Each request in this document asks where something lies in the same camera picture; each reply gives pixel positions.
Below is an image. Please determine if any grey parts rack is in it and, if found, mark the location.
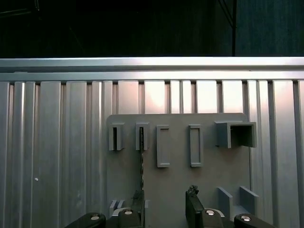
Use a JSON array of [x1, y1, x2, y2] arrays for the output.
[[106, 113, 259, 228]]

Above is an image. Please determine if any RAM stick with blue label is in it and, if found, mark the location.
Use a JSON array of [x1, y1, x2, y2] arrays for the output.
[[139, 126, 146, 226]]

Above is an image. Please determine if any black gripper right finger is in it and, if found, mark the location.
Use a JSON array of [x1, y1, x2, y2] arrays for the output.
[[185, 184, 278, 228]]

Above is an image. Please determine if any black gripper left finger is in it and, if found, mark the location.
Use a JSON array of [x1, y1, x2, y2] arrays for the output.
[[64, 190, 145, 228]]

